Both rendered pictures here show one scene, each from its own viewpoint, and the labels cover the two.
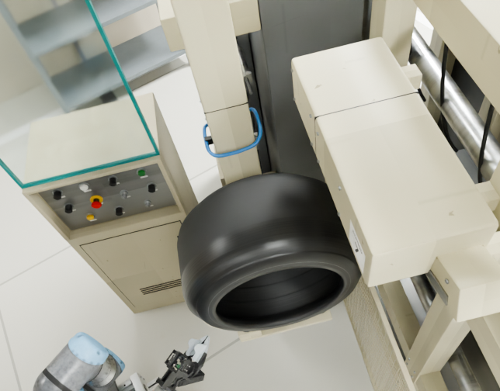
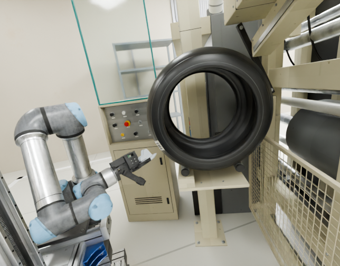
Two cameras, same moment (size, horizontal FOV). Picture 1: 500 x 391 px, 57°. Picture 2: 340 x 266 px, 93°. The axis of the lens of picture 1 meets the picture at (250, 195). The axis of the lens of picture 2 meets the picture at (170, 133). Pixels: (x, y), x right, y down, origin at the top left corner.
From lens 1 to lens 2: 123 cm
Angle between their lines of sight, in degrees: 38
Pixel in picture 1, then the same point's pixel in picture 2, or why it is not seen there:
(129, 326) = (123, 227)
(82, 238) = (115, 145)
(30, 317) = not seen: hidden behind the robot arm
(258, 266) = (194, 59)
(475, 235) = not seen: outside the picture
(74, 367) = (59, 106)
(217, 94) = (187, 19)
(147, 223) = (146, 142)
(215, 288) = (164, 81)
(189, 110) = not seen: hidden behind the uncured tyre
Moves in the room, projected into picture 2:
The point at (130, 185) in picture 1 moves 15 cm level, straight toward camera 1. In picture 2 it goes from (143, 117) to (145, 120)
